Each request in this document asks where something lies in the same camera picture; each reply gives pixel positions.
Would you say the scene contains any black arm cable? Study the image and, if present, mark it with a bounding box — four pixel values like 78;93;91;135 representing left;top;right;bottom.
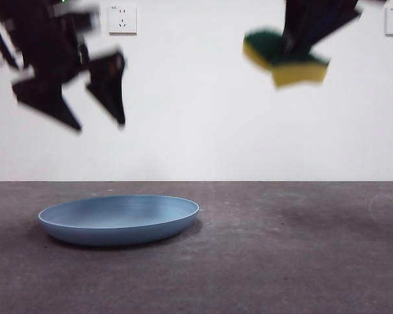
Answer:
0;12;20;71

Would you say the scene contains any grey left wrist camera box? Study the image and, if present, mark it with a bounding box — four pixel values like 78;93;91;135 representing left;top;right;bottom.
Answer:
52;3;101;35

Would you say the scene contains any blue round plate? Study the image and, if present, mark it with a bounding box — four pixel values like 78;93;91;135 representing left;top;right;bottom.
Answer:
38;195;200;247

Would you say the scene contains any yellow sponge with green pad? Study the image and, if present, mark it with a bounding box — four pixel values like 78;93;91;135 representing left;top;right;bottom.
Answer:
242;28;331;88

